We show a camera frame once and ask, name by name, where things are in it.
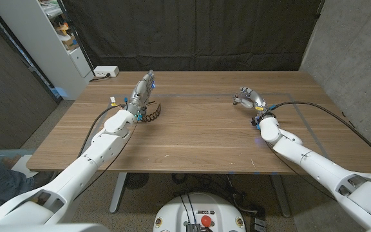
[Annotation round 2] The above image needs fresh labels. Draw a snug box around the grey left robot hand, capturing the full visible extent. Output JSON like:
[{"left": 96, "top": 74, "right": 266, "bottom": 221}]
[{"left": 126, "top": 70, "right": 157, "bottom": 117}]

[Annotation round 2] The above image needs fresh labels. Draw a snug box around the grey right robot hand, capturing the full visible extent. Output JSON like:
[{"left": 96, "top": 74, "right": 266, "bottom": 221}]
[{"left": 233, "top": 86, "right": 267, "bottom": 113}]

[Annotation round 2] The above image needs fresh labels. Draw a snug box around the white power strip box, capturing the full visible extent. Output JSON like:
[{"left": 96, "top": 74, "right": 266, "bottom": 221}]
[{"left": 93, "top": 65, "right": 120, "bottom": 78}]

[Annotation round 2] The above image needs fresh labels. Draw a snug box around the black curtain backdrop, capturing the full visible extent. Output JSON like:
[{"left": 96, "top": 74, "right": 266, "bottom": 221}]
[{"left": 61, "top": 0, "right": 325, "bottom": 72}]

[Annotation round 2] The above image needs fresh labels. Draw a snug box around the black round floor fan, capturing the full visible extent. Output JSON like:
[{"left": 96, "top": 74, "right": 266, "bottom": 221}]
[{"left": 124, "top": 172, "right": 150, "bottom": 190}]

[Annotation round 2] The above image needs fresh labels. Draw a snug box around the cardboard box on shelf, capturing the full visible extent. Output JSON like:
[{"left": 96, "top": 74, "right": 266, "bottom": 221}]
[{"left": 63, "top": 35, "right": 79, "bottom": 51}]

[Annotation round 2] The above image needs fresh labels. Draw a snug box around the grey table leg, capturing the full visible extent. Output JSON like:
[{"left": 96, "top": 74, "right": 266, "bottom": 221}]
[
  {"left": 109, "top": 172, "right": 128, "bottom": 214},
  {"left": 270, "top": 173, "right": 292, "bottom": 218}
]

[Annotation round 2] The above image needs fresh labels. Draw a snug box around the orange toy figure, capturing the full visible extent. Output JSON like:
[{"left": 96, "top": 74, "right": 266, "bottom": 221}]
[{"left": 56, "top": 22, "right": 70, "bottom": 35}]

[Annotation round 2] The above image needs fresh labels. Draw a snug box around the white shelf cabinet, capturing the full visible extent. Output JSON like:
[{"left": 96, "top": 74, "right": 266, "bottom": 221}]
[{"left": 0, "top": 0, "right": 95, "bottom": 101}]

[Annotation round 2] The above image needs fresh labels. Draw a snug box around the white robot torso base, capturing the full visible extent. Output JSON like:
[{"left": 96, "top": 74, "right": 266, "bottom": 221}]
[{"left": 153, "top": 192, "right": 247, "bottom": 232}]

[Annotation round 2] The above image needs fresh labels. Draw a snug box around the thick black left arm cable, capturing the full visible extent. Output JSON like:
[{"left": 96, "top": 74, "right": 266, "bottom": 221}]
[{"left": 77, "top": 104, "right": 127, "bottom": 159}]

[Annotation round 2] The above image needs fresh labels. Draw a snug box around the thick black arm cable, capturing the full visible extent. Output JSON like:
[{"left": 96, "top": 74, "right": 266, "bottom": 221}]
[
  {"left": 269, "top": 101, "right": 371, "bottom": 165},
  {"left": 77, "top": 104, "right": 127, "bottom": 159}
]

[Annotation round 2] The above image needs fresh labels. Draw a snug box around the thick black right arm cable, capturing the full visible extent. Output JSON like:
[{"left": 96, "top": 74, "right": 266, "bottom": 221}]
[{"left": 269, "top": 101, "right": 371, "bottom": 165}]

